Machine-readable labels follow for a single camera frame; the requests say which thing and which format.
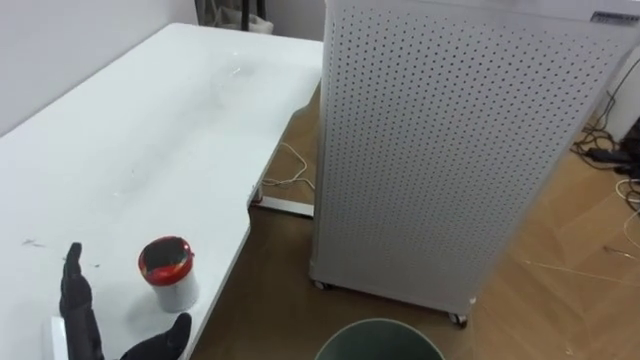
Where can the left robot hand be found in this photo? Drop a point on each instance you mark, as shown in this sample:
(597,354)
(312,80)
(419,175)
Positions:
(77,310)

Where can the green waste bin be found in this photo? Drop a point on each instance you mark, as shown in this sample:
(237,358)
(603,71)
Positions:
(380,342)

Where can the white jar with red lid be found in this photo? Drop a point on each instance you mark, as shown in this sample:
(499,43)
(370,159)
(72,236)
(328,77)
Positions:
(172,285)

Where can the white desk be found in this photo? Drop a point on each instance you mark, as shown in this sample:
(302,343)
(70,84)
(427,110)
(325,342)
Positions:
(150,130)

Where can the white plastic bag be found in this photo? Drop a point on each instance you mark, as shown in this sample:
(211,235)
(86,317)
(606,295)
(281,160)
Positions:
(255,22)

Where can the white perforated air purifier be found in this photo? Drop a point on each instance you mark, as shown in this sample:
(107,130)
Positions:
(425,150)

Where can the black power adapter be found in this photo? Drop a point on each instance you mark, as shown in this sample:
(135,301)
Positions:
(607,155)

